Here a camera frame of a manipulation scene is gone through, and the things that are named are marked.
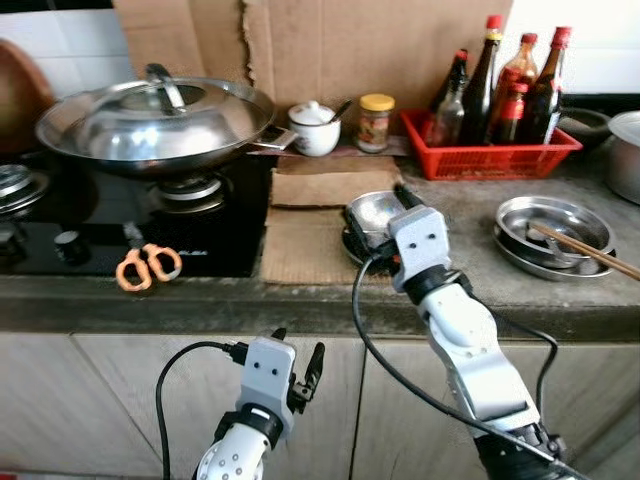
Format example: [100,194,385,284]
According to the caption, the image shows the small stainless steel bowl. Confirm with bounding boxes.
[343,190,413,267]

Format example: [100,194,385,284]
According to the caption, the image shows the flat brown cardboard piece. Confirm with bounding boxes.
[260,205,353,287]
[270,155,409,209]

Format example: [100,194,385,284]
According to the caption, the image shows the glass jar yellow lid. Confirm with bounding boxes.
[357,93,396,155]

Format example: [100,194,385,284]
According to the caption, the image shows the red slotted plastic basket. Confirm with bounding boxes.
[400,108,584,182]

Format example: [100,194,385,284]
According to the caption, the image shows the clear glass bottle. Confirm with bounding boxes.
[429,85,466,148]

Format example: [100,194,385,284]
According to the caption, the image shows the white ceramic condiment jar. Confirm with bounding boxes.
[288,100,343,159]

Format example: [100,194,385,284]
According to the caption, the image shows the small condiment spoon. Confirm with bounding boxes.
[328,99,354,123]

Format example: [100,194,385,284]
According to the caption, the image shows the tall dark bottle yellow collar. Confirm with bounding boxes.
[460,14,504,146]

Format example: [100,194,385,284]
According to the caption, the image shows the shallow stainless steel plate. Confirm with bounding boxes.
[493,230,618,282]
[496,196,614,263]

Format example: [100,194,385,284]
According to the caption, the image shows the small bottle red label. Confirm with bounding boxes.
[495,83,529,145]

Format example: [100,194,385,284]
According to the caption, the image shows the large brown cardboard sheet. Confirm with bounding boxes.
[243,0,513,141]

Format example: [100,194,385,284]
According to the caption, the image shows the amber bottle red cap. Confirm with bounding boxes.
[490,32,539,144]

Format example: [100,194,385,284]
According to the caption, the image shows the dark bottle red cap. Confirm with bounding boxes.
[522,26,573,145]

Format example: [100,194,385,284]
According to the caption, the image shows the metal stove burner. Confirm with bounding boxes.
[148,170,233,215]

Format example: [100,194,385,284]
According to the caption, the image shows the pale wood cabinet door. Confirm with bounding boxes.
[350,335,640,480]
[0,333,81,476]
[75,333,366,480]

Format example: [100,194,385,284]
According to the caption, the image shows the dark ceramic bowl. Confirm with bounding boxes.
[557,107,614,153]

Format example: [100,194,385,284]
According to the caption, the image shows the domed steel wok lid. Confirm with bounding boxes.
[60,63,266,151]

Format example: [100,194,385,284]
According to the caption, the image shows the black glass gas stove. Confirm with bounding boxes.
[0,150,278,279]

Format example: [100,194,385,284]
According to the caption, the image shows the large aluminium pot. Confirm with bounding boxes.
[604,110,640,206]

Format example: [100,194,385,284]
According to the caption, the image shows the black stove knob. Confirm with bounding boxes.
[53,230,93,268]

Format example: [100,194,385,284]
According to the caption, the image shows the large steel wok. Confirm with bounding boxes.
[35,88,299,183]

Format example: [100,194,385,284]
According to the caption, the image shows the small brown cardboard sheet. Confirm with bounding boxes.
[112,0,251,83]

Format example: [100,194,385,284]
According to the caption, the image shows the round steel lid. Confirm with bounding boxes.
[0,163,51,217]

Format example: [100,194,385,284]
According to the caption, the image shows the round brown wooden board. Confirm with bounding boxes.
[0,38,57,159]

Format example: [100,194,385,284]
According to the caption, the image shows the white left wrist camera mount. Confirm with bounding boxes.
[240,337,298,416]

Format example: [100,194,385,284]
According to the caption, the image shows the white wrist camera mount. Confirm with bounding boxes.
[240,337,298,416]
[387,205,452,293]

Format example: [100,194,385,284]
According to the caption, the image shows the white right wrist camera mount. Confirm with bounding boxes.
[387,205,452,293]

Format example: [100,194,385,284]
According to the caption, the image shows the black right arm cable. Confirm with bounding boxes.
[350,255,591,480]

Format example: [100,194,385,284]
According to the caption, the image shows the orange handled scissors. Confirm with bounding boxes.
[115,222,185,294]

